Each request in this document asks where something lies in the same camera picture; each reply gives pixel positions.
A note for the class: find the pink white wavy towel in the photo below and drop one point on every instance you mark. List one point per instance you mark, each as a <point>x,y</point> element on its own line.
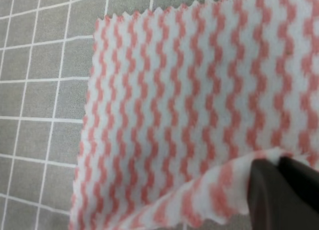
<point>180,101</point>

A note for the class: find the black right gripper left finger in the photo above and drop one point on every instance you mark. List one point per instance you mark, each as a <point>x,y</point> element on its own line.
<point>273,204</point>

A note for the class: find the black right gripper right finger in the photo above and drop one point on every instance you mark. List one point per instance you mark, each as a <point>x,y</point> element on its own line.
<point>303,180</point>

